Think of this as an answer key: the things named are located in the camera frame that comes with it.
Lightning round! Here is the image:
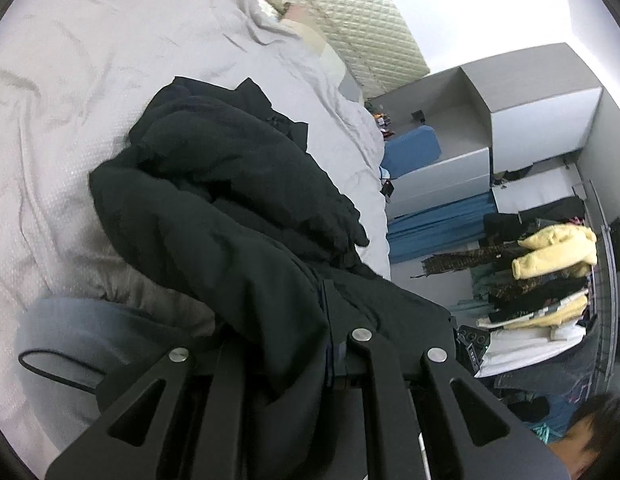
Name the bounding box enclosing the metal clothes rack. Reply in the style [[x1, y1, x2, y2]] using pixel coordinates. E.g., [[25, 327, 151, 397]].
[[571, 179, 620, 378]]

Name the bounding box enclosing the black cable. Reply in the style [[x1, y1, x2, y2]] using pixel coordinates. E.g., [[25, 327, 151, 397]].
[[18, 349, 103, 392]]

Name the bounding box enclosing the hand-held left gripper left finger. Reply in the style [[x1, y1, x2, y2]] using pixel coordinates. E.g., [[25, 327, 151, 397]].
[[44, 337, 273, 480]]

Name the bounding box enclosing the grey hoodie with cord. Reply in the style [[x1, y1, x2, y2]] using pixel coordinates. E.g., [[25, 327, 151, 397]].
[[16, 296, 217, 413]]

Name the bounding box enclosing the grey bed cover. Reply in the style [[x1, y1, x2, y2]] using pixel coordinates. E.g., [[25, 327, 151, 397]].
[[0, 0, 393, 461]]

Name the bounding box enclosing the cream quilted headboard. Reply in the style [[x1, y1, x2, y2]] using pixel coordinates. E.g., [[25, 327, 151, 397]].
[[239, 0, 431, 102]]

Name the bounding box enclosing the grey patchwork pillow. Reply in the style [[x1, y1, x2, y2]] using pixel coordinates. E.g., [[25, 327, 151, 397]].
[[279, 4, 365, 104]]

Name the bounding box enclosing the black puffer jacket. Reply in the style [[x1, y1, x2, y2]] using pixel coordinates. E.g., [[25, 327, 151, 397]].
[[88, 76, 454, 397]]

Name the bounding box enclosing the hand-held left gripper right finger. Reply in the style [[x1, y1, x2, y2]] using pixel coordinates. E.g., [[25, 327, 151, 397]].
[[321, 279, 572, 480]]

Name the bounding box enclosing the white and grey wardrobe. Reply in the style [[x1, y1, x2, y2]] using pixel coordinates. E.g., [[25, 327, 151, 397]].
[[364, 42, 604, 222]]

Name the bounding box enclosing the row of hanging clothes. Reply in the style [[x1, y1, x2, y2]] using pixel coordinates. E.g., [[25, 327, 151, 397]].
[[410, 199, 599, 347]]

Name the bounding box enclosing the person's head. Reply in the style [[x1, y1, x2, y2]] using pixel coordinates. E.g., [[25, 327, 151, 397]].
[[546, 394, 620, 480]]

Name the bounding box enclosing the stack of white folded cloths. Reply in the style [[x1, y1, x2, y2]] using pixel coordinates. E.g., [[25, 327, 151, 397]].
[[476, 329, 587, 379]]

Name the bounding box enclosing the blue curtain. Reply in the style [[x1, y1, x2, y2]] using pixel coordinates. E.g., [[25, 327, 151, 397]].
[[387, 194, 497, 264]]

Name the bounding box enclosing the yellow fleece jacket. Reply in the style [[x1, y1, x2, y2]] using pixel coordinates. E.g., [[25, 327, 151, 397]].
[[511, 224, 599, 281]]

